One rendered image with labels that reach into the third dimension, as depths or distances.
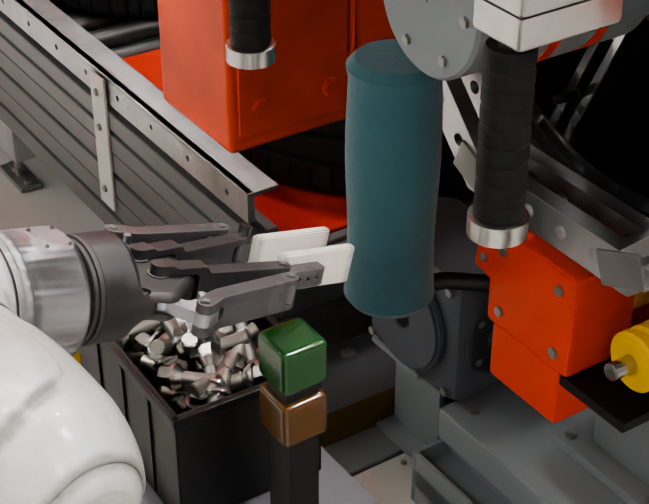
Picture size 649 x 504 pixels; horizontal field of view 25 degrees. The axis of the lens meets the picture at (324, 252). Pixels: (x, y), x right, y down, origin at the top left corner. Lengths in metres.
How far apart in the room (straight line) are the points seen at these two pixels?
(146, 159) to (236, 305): 1.06
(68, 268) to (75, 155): 1.37
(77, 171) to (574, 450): 0.99
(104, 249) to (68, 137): 1.34
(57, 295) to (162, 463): 0.33
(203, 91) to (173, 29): 0.08
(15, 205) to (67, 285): 1.65
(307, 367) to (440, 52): 0.27
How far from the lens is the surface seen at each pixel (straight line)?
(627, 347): 1.32
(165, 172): 1.98
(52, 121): 2.34
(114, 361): 1.25
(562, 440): 1.66
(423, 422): 1.85
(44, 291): 0.92
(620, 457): 1.64
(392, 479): 1.83
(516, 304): 1.40
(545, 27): 0.95
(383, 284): 1.38
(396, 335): 1.72
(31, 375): 0.75
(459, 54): 1.13
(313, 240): 1.10
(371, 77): 1.28
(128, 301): 0.96
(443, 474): 1.74
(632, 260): 1.26
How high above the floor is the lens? 1.30
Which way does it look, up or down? 33 degrees down
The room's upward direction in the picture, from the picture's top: straight up
